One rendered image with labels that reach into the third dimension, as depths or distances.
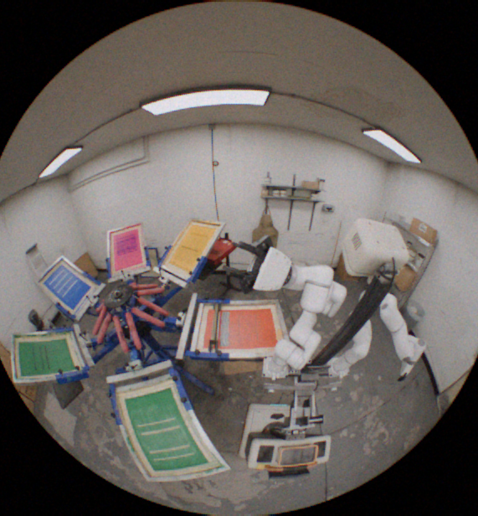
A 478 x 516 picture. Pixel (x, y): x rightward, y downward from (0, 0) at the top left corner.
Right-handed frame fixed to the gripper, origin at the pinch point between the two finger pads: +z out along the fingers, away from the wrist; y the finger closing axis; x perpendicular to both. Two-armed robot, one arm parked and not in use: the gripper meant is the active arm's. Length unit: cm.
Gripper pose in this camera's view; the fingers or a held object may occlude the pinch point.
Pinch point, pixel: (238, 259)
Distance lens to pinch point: 30.4
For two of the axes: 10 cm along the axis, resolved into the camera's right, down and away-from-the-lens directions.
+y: -3.8, 9.2, 0.8
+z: -7.5, -2.5, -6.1
